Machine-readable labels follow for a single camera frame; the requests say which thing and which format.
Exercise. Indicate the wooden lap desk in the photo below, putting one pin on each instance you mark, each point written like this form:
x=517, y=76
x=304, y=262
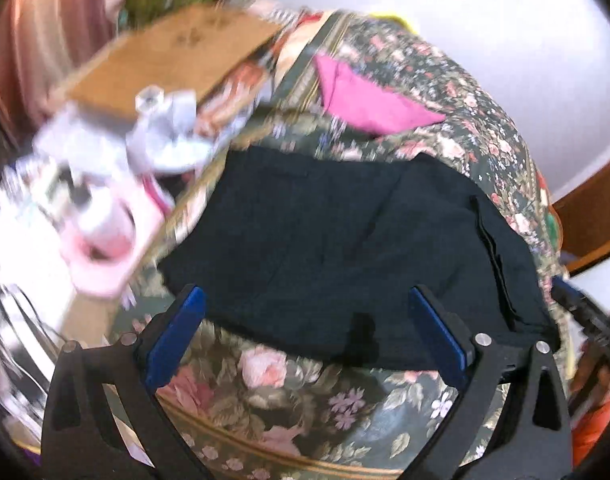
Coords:
x=170, y=55

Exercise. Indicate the pink cloth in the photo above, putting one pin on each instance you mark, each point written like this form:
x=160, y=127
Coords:
x=365, y=100

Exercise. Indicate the black pants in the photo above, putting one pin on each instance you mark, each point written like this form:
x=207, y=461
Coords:
x=335, y=240

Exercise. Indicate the pink plastic item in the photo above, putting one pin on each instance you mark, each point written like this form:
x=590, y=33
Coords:
x=105, y=240

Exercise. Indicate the floral blanket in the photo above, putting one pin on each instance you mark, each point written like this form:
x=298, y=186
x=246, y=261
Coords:
x=265, y=410

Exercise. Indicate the yellow foam tube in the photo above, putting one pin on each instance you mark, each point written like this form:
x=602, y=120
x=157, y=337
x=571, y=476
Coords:
x=397, y=21

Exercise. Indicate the pile of white clutter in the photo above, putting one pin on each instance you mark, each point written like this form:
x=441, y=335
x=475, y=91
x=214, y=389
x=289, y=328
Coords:
x=150, y=130

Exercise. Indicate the orange green cloth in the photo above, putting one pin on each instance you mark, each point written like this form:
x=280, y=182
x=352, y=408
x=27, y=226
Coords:
x=551, y=230

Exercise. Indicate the pink striped curtain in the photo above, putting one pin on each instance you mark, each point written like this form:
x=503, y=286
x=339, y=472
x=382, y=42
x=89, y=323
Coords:
x=50, y=35

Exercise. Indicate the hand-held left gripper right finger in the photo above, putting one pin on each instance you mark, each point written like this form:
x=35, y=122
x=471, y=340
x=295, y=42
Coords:
x=442, y=335

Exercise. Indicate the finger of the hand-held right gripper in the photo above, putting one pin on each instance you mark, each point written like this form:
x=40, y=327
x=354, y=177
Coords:
x=577, y=305

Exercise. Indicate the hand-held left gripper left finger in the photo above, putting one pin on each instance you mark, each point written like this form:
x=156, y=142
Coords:
x=170, y=340

